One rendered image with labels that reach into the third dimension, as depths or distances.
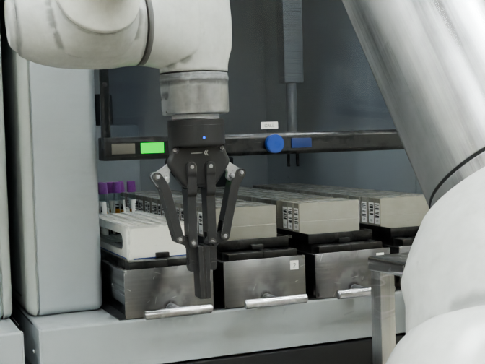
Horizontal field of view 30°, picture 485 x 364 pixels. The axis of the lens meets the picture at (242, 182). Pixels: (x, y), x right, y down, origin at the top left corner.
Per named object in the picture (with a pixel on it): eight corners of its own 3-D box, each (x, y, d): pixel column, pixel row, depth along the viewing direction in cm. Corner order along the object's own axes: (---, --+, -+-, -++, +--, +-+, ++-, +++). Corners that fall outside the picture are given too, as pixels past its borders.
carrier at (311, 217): (354, 234, 154) (354, 198, 154) (361, 235, 152) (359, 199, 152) (293, 238, 150) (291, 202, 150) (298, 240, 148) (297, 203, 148)
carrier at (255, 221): (273, 240, 148) (271, 204, 148) (278, 241, 147) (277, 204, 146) (206, 245, 144) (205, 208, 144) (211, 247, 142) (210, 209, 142)
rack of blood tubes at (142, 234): (84, 248, 161) (83, 213, 160) (138, 243, 164) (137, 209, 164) (128, 269, 133) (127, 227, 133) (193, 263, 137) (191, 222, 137)
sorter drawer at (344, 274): (177, 252, 204) (176, 212, 204) (234, 247, 209) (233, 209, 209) (328, 304, 137) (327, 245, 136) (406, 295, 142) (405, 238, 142)
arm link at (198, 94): (152, 77, 122) (154, 121, 122) (167, 71, 113) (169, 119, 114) (216, 76, 125) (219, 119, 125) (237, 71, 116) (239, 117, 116)
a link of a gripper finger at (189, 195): (198, 162, 118) (187, 162, 117) (199, 248, 118) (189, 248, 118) (190, 162, 121) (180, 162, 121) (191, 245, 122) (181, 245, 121)
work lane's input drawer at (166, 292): (41, 263, 193) (40, 221, 192) (105, 258, 198) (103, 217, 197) (133, 326, 125) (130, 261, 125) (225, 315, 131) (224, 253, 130)
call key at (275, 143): (264, 153, 144) (263, 134, 144) (281, 152, 145) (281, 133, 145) (267, 153, 143) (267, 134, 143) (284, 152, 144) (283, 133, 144)
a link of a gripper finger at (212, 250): (203, 231, 121) (225, 230, 122) (205, 269, 121) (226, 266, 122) (206, 232, 119) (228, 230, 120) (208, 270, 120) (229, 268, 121)
